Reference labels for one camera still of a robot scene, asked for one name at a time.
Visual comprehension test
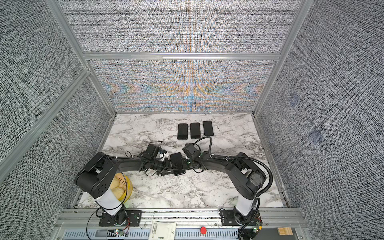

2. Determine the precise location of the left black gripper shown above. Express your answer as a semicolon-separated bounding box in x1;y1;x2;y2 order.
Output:
151;158;179;177

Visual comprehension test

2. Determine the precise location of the black phone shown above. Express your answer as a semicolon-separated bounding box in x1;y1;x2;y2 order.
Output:
170;153;186;176
177;123;189;141
190;123;201;139

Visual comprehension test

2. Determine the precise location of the black phone screen up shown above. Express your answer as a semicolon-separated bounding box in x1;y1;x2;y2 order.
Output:
203;121;214;137

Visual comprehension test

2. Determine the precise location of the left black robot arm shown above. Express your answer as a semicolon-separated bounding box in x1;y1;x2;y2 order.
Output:
75;152;173;216

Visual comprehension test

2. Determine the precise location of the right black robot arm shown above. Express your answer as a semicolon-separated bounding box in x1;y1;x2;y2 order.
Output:
182;152;273;225

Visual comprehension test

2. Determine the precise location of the yellow tape roll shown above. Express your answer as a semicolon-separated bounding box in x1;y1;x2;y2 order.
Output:
110;173;133;203

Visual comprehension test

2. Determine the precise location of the white paper label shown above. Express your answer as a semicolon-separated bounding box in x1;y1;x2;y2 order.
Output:
149;221;177;240

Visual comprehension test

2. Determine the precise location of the red emergency button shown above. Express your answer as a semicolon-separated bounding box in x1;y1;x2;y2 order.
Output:
200;227;207;235

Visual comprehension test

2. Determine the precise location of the wooden block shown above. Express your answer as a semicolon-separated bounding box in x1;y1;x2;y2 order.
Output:
278;227;294;236

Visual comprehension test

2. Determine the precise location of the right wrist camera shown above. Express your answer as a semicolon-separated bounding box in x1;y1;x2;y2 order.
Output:
182;143;201;160

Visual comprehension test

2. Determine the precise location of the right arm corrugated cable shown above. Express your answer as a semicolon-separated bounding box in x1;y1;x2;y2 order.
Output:
193;136;274;199

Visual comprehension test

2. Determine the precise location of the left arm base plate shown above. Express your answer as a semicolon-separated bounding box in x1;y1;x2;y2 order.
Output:
99;210;143;227

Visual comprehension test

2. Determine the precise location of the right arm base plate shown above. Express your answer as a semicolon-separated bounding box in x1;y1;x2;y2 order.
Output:
219;208;240;227

